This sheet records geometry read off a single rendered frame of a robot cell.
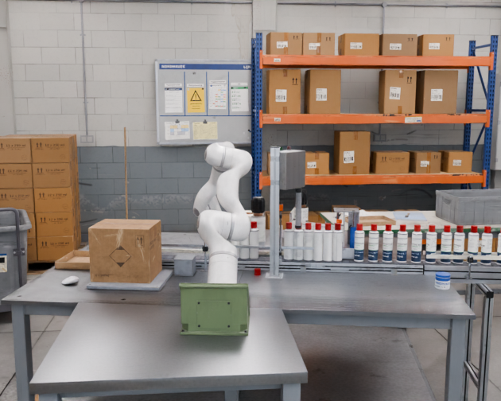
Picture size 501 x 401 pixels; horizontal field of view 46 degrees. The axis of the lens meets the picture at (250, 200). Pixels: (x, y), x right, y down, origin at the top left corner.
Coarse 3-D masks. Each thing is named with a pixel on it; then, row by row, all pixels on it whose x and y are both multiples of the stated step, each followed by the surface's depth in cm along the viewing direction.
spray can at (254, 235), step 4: (252, 224) 316; (256, 224) 317; (252, 228) 317; (256, 228) 317; (252, 232) 316; (256, 232) 316; (252, 236) 317; (256, 236) 317; (252, 240) 317; (256, 240) 317; (252, 244) 317; (256, 244) 317; (252, 248) 318; (256, 248) 318; (252, 252) 318; (256, 252) 318; (252, 256) 318; (256, 256) 318
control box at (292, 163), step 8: (280, 152) 294; (288, 152) 293; (296, 152) 298; (304, 152) 303; (280, 160) 294; (288, 160) 293; (296, 160) 298; (304, 160) 304; (280, 168) 295; (288, 168) 294; (296, 168) 299; (304, 168) 304; (280, 176) 296; (288, 176) 295; (296, 176) 300; (304, 176) 305; (280, 184) 296; (288, 184) 295; (296, 184) 301; (304, 184) 306
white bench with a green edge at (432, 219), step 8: (328, 216) 485; (392, 216) 485; (432, 216) 485; (408, 224) 452; (424, 224) 452; (440, 224) 452; (448, 224) 452; (496, 224) 452; (368, 232) 433; (408, 232) 436; (424, 232) 437; (440, 232) 444; (464, 232) 445; (480, 232) 446; (496, 232) 448; (496, 288) 491
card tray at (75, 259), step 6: (72, 252) 341; (78, 252) 343; (84, 252) 342; (60, 258) 325; (66, 258) 332; (72, 258) 340; (78, 258) 340; (84, 258) 340; (60, 264) 318; (66, 264) 317; (72, 264) 317; (78, 264) 317; (84, 264) 316
